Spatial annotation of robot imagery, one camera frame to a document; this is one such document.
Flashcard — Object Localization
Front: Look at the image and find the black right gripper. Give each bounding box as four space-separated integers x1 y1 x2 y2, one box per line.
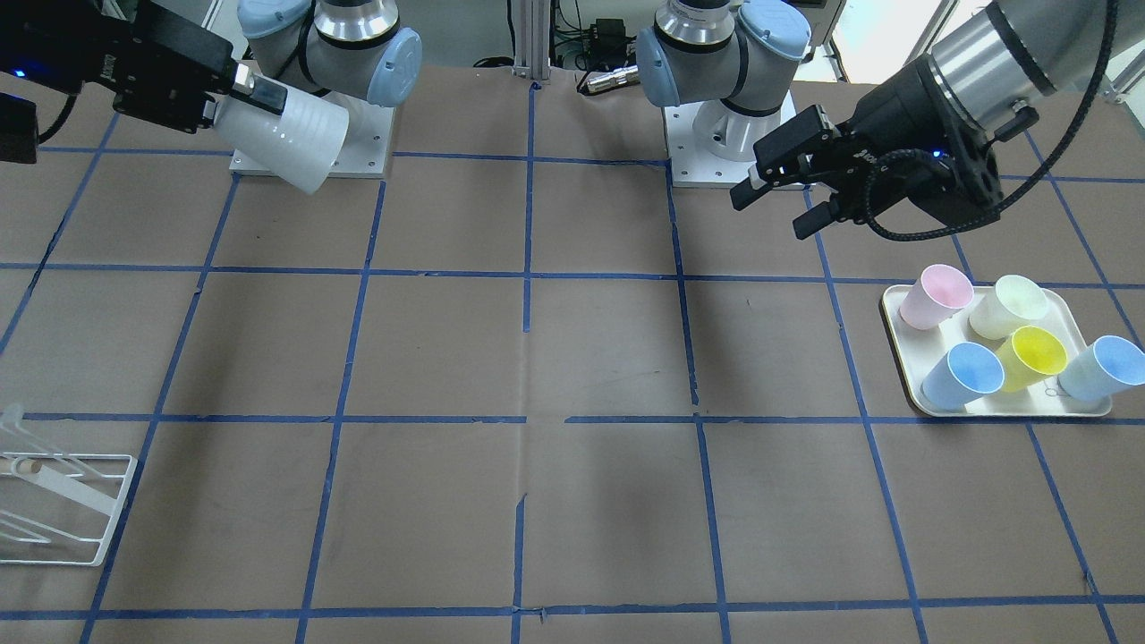
1 1 289 133

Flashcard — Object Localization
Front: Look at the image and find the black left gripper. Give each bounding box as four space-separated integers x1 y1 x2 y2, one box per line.
729 57 949 239

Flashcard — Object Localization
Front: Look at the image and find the translucent white plastic cup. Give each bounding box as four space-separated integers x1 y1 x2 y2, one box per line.
212 84 349 194

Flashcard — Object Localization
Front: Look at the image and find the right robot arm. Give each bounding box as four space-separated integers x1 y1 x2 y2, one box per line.
3 1 424 163

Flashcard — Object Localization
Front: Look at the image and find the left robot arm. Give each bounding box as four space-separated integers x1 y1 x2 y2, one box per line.
635 1 1142 242

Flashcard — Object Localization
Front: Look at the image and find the pink plastic cup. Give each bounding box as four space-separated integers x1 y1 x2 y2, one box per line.
899 264 976 330

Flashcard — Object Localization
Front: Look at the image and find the blue cup front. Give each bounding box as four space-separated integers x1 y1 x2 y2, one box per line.
919 341 1005 411

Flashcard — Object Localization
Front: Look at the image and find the cream plastic cup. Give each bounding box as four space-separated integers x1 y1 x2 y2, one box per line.
969 275 1050 341

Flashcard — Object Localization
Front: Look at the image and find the yellow plastic cup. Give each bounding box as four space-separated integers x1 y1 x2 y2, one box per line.
994 325 1069 393

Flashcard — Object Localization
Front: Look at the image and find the blue cup tray edge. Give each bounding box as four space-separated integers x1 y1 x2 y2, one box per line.
1058 335 1144 401

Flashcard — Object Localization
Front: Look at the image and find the cream plastic tray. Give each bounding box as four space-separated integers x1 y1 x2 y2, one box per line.
881 284 1113 419

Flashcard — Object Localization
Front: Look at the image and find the silver metal cylinder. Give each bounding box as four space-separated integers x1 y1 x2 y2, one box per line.
576 64 640 97

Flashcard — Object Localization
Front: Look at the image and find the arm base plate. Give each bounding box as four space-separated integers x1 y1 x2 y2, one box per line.
230 91 396 179
662 93 796 189

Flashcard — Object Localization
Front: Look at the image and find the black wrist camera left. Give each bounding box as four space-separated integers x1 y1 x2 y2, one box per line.
919 115 1003 227

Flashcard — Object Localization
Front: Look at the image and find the aluminium frame post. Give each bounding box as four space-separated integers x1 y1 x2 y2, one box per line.
508 0 553 85

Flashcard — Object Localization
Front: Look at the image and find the white wire cup rack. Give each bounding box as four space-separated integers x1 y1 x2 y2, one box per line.
1 403 139 567

